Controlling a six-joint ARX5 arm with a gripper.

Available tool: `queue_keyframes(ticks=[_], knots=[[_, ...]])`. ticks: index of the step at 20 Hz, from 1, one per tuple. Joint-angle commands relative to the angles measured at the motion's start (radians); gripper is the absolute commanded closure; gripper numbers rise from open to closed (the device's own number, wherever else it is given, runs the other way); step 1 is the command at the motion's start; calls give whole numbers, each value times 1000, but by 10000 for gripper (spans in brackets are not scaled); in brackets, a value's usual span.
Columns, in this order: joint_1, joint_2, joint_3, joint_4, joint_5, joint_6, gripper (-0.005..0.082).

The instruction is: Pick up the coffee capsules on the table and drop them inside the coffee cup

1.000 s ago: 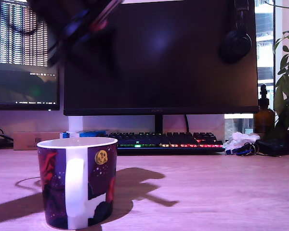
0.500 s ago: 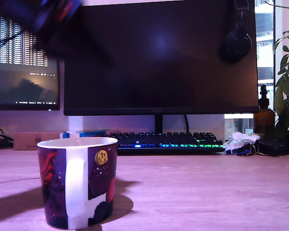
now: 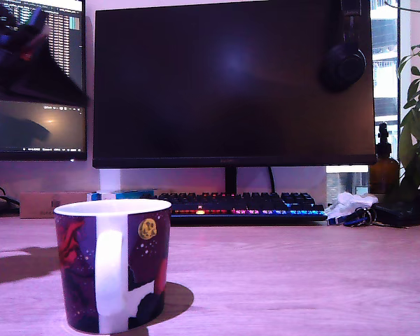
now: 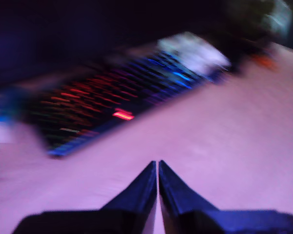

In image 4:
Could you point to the black rainbow backlit keyboard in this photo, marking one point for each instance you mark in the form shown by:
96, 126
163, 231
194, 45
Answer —
100, 97

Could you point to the white crumpled tissue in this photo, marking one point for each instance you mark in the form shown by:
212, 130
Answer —
197, 53

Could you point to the blue and white box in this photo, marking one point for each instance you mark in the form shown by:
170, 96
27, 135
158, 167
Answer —
5, 104

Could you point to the large black dark-screen monitor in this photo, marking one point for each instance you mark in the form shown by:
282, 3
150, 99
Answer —
88, 24

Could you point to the green leafy potted plant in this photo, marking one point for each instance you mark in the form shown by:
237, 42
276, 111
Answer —
246, 17

